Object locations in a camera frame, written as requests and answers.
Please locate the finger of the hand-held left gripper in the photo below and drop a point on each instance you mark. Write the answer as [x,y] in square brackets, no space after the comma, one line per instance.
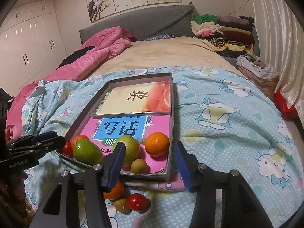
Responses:
[46,137]
[55,143]

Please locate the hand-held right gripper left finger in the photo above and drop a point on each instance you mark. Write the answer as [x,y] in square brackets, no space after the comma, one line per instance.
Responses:
[115,171]

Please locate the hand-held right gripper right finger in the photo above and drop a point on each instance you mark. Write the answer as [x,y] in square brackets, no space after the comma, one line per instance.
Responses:
[182,171]

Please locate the red cherry tomato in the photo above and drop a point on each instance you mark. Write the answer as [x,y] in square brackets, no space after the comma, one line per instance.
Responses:
[137,201]
[67,148]

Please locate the small orange mandarin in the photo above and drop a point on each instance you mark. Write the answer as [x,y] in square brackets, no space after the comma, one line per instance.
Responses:
[79,139]

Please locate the small yellow-green fruit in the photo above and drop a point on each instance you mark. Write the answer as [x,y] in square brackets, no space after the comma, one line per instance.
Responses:
[121,206]
[139,166]

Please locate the green apple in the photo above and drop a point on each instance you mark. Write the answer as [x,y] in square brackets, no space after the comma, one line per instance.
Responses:
[130,149]

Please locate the green mango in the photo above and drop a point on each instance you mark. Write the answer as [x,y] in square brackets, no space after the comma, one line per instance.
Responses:
[86,152]

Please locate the orange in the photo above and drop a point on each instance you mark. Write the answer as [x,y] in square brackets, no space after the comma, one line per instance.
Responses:
[116,191]
[157,144]

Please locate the shallow cardboard box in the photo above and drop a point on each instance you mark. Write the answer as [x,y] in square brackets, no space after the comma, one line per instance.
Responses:
[140,78]

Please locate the pink workbook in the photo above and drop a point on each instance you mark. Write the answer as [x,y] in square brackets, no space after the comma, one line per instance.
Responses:
[155,163]

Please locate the light blue cartoon printed blanket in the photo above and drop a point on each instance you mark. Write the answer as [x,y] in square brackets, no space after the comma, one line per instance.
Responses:
[225,147]

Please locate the orange and cream book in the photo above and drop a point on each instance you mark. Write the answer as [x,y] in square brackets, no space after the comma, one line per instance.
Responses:
[118,99]

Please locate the black garment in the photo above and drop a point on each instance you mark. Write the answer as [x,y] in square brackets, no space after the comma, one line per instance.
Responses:
[76,55]

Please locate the white wardrobe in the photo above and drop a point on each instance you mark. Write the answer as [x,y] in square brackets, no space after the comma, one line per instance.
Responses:
[28,47]

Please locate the pink quilt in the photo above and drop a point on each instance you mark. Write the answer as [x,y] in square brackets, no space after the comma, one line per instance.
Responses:
[95,52]

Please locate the beige bedsheet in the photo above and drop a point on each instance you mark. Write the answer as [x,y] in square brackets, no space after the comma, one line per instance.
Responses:
[166,54]

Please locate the bag of white clothes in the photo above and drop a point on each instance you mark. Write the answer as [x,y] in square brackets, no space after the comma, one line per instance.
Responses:
[258,76]

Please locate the red bag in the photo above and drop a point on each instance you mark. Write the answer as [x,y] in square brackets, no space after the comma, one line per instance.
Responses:
[285,104]

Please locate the dark patterned cloth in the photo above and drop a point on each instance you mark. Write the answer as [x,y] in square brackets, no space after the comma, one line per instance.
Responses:
[159,37]

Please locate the pile of folded clothes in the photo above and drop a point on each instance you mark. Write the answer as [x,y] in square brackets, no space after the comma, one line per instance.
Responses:
[232,35]

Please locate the grey padded headboard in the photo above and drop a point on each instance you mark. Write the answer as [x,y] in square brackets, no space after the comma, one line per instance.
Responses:
[154,21]

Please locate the cream curtain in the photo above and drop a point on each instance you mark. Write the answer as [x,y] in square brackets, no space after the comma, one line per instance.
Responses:
[277,40]

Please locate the blossom tree wall painting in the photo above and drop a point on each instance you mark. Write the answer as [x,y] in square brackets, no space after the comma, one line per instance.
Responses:
[97,2]

